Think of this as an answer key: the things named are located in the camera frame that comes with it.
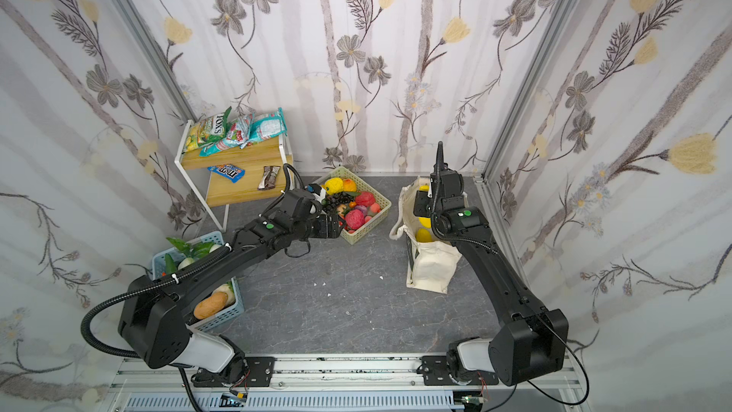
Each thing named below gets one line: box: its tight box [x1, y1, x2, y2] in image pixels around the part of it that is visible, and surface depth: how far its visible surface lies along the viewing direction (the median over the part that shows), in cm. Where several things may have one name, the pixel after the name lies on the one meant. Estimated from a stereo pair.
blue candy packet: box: [206, 164, 247, 185], surface depth 100 cm
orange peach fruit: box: [343, 178, 358, 192], surface depth 111 cm
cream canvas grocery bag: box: [388, 176, 464, 295], surface depth 81 cm
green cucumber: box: [164, 252, 177, 274], surface depth 85 cm
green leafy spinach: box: [165, 237, 214, 259], surface depth 94 cm
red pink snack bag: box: [198, 113, 256, 158], surface depth 80 cm
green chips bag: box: [184, 105, 232, 152], surface depth 82 cm
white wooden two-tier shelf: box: [173, 119, 295, 233], surface depth 94 cm
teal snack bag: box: [247, 106, 288, 144], surface depth 84 cm
